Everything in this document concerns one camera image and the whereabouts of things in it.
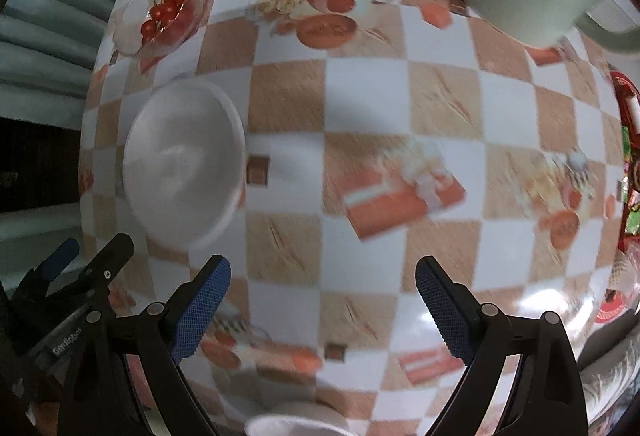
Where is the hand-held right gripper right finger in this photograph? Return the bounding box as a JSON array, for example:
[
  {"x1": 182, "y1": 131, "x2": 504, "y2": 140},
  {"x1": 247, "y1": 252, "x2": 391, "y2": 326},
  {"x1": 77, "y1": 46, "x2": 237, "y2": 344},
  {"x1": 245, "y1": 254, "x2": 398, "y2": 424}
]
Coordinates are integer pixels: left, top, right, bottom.
[{"x1": 415, "y1": 256, "x2": 588, "y2": 436}]

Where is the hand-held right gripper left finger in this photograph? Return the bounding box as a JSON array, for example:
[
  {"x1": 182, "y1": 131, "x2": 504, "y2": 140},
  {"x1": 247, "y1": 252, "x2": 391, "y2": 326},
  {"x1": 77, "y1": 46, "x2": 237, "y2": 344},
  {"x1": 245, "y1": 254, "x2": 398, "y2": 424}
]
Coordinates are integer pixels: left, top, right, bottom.
[{"x1": 57, "y1": 255, "x2": 232, "y2": 436}]

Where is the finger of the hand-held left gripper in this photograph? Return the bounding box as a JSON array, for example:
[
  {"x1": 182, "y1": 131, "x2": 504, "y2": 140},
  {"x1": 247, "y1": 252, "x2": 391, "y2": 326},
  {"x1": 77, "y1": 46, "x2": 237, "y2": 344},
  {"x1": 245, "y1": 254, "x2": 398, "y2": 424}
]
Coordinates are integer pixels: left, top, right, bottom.
[
  {"x1": 20, "y1": 237, "x2": 81, "y2": 297},
  {"x1": 47, "y1": 232, "x2": 135, "y2": 317}
]

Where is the small white bowl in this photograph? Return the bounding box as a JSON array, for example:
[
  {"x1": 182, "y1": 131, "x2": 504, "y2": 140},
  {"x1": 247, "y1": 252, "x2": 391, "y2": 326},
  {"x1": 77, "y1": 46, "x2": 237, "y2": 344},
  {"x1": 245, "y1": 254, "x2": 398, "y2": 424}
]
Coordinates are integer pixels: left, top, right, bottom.
[{"x1": 122, "y1": 78, "x2": 248, "y2": 249}]

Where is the large white deep plate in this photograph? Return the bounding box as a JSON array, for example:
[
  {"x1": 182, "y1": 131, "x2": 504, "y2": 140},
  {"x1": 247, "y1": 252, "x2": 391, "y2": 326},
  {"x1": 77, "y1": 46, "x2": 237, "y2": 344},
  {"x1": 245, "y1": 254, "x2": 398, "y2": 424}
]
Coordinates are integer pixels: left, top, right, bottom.
[{"x1": 244, "y1": 398, "x2": 353, "y2": 436}]

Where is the red round dish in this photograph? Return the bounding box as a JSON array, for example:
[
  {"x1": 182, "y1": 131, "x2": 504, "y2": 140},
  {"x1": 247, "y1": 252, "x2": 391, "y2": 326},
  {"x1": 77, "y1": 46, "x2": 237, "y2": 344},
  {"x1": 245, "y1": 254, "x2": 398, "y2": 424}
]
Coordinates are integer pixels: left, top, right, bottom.
[{"x1": 592, "y1": 261, "x2": 640, "y2": 328}]

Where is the grey ribbed panel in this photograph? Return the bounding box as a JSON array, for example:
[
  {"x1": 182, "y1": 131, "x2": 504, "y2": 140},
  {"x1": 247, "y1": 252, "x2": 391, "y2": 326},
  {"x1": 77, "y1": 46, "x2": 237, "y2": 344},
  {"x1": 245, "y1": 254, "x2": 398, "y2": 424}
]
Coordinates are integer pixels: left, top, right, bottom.
[{"x1": 0, "y1": 0, "x2": 196, "y2": 121}]

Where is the checkered printed tablecloth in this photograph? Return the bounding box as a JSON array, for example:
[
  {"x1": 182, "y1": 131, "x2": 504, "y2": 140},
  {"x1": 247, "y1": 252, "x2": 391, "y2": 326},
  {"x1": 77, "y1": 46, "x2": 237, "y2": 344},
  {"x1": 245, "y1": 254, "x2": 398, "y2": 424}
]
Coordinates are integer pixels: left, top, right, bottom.
[{"x1": 80, "y1": 0, "x2": 640, "y2": 436}]

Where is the clear glass bowl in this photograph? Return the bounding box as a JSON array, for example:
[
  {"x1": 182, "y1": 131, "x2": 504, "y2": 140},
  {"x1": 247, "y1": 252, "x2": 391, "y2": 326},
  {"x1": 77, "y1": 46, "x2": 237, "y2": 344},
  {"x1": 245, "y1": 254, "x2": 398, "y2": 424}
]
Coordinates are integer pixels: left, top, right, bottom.
[{"x1": 111, "y1": 0, "x2": 207, "y2": 56}]

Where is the pile of cherry tomatoes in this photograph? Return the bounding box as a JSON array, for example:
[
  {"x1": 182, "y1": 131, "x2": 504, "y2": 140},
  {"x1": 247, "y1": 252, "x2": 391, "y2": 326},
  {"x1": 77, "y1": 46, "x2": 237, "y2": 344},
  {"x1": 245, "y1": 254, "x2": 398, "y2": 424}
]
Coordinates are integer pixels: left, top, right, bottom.
[{"x1": 140, "y1": 0, "x2": 193, "y2": 44}]

